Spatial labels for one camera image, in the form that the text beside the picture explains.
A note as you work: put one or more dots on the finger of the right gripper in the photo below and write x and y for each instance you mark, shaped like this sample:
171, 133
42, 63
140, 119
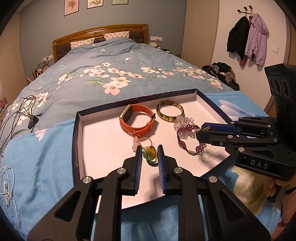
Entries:
214, 138
218, 128

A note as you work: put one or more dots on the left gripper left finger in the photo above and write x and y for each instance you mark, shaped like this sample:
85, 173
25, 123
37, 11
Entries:
92, 208

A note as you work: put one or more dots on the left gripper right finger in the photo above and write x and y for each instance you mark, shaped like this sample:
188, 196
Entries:
207, 209

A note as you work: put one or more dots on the tortoiseshell bangle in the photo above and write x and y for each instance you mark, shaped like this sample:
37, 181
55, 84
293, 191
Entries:
169, 110

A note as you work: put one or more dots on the orange smart watch band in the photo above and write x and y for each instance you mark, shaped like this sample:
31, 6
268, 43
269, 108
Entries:
137, 120

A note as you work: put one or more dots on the right hand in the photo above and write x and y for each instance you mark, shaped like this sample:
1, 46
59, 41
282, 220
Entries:
272, 187

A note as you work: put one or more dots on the dark clothes pile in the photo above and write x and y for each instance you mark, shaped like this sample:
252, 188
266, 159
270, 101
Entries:
224, 73

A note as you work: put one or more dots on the light blue floral blanket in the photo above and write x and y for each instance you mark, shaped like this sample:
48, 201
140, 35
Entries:
41, 171

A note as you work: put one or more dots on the white earphones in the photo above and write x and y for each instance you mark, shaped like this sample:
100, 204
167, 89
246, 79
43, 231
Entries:
8, 203

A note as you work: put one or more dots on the navy shallow box tray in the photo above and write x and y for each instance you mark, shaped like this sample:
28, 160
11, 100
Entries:
148, 138

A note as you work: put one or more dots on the purple hanging jacket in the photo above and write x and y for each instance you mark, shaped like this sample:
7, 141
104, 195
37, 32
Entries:
256, 46

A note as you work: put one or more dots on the black hanging jacket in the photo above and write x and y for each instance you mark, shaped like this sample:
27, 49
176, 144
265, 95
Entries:
238, 37

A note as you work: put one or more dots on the beige wardrobe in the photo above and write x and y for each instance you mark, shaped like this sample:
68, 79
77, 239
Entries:
200, 31

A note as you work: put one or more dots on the blue floral duvet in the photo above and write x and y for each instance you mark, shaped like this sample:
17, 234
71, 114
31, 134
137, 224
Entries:
97, 74

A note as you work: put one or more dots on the wooden headboard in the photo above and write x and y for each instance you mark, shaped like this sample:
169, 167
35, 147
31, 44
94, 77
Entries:
61, 46

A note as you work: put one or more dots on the right floral pillow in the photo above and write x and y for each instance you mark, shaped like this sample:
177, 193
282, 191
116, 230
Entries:
121, 34

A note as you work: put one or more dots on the floral pillow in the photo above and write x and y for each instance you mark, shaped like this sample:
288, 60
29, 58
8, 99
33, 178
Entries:
76, 44
121, 34

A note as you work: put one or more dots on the left floral pillow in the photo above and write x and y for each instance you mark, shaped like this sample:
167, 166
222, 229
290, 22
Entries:
76, 44

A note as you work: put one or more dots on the white flower framed picture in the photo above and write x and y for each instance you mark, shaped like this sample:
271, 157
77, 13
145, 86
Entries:
94, 3

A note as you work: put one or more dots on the pink flower framed picture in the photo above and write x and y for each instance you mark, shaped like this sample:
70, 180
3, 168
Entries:
70, 7

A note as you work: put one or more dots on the white wall socket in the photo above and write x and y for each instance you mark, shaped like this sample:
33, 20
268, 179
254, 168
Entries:
154, 38

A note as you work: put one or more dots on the wall coat hook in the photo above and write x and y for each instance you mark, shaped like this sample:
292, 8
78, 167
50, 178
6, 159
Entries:
247, 11

